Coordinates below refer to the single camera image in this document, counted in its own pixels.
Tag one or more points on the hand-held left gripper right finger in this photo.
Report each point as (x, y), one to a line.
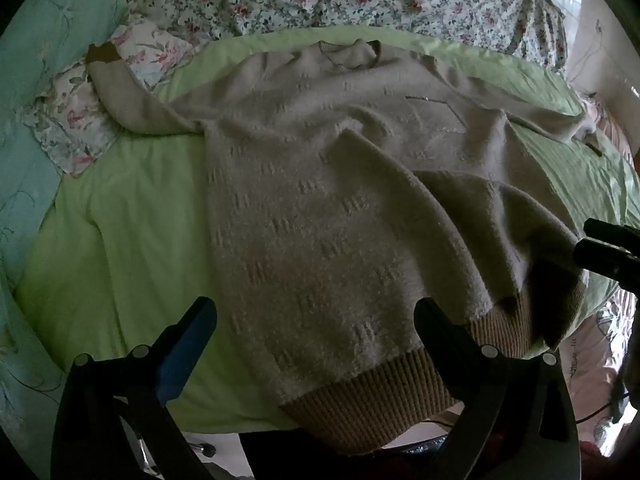
(442, 352)

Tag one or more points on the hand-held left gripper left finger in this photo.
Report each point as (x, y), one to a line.
(184, 352)

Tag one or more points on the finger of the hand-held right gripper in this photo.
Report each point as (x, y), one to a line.
(600, 260)
(612, 235)

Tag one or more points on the beige knit sweater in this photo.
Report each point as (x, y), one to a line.
(325, 210)

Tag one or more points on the person's patterned pajamas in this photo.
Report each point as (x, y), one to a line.
(592, 370)

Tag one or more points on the light green bed sheet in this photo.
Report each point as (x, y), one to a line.
(125, 240)

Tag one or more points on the small floral pillow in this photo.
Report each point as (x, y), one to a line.
(75, 110)

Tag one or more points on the teal floral bedding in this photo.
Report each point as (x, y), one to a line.
(30, 110)

